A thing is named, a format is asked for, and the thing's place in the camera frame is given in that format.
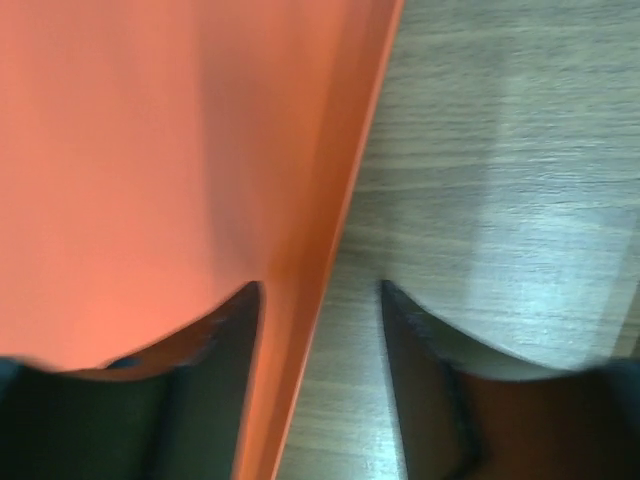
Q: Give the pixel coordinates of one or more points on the orange box lid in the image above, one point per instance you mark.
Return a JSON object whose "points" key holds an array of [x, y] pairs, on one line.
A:
{"points": [[156, 155]]}

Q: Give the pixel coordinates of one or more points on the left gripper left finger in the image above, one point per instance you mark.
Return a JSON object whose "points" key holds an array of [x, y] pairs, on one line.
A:
{"points": [[172, 410]]}

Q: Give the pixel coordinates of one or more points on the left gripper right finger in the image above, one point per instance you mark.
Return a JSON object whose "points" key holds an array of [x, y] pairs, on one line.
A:
{"points": [[467, 411]]}

